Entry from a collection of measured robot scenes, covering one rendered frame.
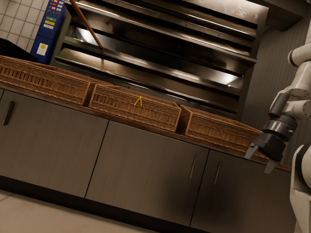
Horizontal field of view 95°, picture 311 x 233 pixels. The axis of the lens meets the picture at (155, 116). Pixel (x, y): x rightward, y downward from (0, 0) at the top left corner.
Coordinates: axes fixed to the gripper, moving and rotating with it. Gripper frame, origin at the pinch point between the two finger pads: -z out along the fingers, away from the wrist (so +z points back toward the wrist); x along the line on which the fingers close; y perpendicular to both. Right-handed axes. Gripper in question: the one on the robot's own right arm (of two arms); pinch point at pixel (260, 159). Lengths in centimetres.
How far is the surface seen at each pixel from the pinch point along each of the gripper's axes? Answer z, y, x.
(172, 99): 23, -88, 24
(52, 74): -19, -50, 101
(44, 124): -44, -43, 85
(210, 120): 11.5, -35.6, 6.9
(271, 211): -14, -23, -48
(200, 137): -0.8, -35.8, 6.6
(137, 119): -13, -42, 44
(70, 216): -76, -37, 45
